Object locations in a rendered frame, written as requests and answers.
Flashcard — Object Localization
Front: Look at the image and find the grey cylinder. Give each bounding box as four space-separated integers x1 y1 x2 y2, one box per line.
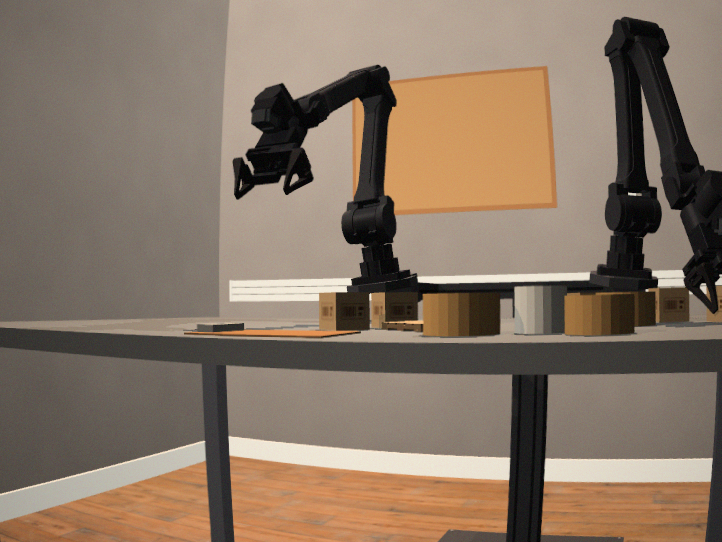
514 286 567 334

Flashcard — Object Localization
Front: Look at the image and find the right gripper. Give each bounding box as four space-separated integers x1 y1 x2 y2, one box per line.
233 143 314 200

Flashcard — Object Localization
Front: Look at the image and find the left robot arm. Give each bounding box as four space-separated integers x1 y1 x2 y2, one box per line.
597 17 722 279

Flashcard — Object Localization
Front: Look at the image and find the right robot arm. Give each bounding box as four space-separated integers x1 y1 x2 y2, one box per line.
251 65 411 286

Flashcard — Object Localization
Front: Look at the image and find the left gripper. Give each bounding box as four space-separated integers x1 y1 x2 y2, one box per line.
683 229 722 314

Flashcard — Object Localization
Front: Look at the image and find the small wooden pallet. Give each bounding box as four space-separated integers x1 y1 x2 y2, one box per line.
381 321 423 332

